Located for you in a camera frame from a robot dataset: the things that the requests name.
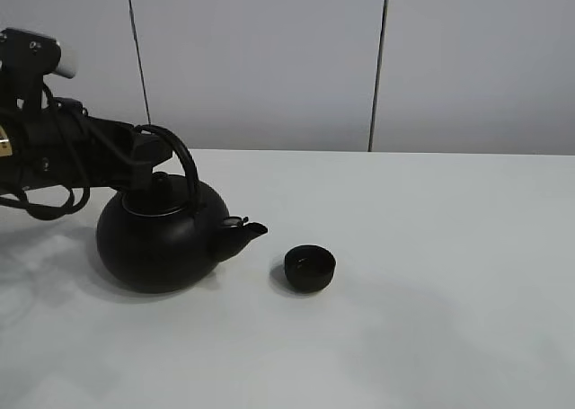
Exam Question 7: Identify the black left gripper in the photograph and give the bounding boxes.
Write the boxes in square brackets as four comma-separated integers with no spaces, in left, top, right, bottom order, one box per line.
[1,99,173,193]

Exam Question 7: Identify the black round teapot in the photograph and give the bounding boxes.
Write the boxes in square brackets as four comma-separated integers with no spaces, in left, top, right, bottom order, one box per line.
[95,125,268,294]

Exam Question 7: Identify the small black teacup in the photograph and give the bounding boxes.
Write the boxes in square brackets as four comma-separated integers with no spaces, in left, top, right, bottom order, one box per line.
[283,245,336,294]

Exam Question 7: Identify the black camera cable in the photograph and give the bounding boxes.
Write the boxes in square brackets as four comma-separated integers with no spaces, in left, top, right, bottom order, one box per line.
[0,83,136,221]

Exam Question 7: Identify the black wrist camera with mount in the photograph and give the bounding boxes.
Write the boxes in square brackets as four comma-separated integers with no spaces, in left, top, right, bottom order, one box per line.
[1,28,78,111]

